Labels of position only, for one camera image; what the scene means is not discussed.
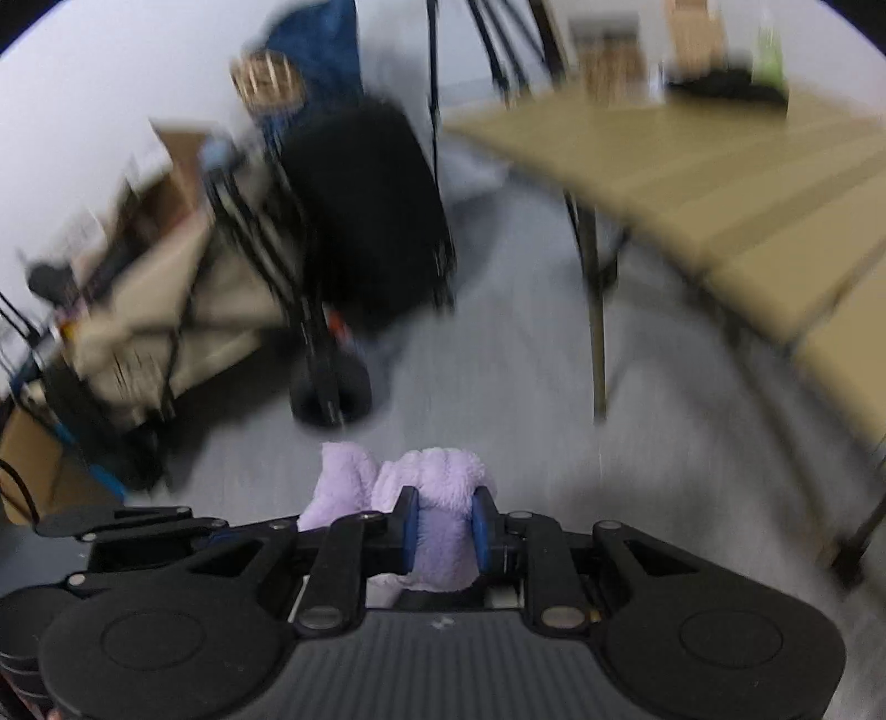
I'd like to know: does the wicker basket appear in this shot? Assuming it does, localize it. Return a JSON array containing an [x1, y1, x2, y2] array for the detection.
[[231, 48, 309, 112]]

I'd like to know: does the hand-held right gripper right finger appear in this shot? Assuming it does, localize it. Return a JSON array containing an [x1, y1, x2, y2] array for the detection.
[[471, 487, 702, 635]]

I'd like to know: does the open cardboard box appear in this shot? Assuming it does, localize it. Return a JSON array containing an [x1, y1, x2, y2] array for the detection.
[[148, 121, 223, 209]]

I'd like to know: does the black camera tripod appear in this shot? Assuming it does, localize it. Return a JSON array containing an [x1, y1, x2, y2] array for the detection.
[[422, 0, 575, 202]]

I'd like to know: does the green bottle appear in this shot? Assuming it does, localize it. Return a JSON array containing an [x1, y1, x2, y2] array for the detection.
[[751, 14, 786, 84]]

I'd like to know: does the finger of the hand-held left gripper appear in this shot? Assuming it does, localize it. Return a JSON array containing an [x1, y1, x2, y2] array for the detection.
[[34, 505, 231, 544], [65, 532, 231, 591]]

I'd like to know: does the blue bag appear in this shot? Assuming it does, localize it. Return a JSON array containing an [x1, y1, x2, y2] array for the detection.
[[266, 0, 364, 112]]

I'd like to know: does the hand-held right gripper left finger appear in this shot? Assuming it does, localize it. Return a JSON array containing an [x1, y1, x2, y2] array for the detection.
[[181, 486, 420, 636]]

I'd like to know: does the brown cardboard box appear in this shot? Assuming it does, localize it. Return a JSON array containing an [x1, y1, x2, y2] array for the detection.
[[571, 17, 648, 105]]

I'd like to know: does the black suitcase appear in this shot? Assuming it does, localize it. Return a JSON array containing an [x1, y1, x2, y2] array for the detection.
[[277, 97, 458, 333]]

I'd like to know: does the beige slatted folding table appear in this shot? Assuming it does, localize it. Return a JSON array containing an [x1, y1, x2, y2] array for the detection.
[[443, 76, 886, 589]]

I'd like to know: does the beige folding wagon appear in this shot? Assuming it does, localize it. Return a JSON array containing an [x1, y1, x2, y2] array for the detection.
[[20, 138, 375, 444]]

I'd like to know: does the lilac fluffy plush toy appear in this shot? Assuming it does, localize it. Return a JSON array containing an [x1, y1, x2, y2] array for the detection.
[[297, 443, 499, 596]]

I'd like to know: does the flat cardboard box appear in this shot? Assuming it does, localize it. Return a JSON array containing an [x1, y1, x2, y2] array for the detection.
[[0, 408, 119, 527]]

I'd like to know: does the small cardboard box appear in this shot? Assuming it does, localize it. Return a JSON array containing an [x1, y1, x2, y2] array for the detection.
[[664, 0, 728, 66]]

